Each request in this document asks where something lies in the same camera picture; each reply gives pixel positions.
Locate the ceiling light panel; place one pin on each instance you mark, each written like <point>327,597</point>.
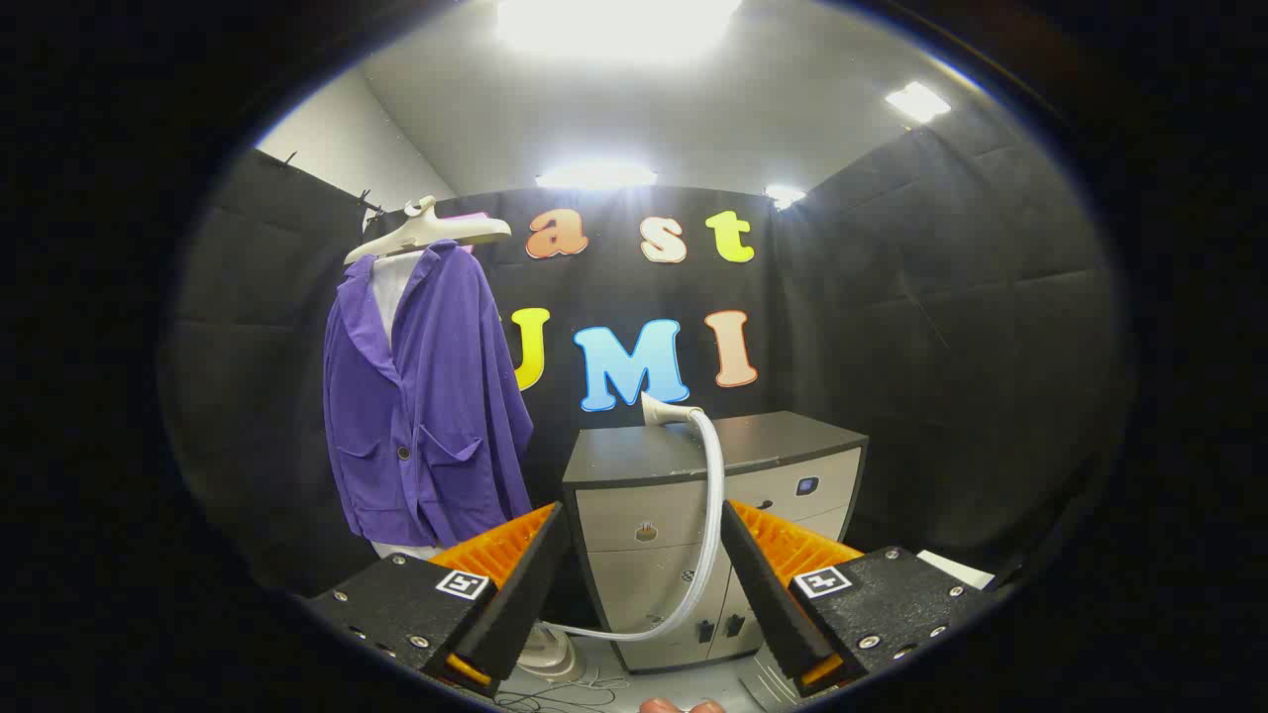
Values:
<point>614,25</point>
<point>917,102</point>
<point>784,195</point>
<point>594,177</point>

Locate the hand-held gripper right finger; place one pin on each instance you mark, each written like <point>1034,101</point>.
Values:
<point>768,594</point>

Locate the purple jacket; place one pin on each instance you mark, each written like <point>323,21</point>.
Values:
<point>446,396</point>

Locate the white mannequin torso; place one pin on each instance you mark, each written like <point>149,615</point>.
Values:
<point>391,287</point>

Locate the grey cabinet with black top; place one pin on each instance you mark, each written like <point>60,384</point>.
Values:
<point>654,515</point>

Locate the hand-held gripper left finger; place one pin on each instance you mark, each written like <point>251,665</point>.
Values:
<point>515,594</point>

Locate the white clothes hanger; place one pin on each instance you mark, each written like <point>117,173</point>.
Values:
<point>436,233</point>

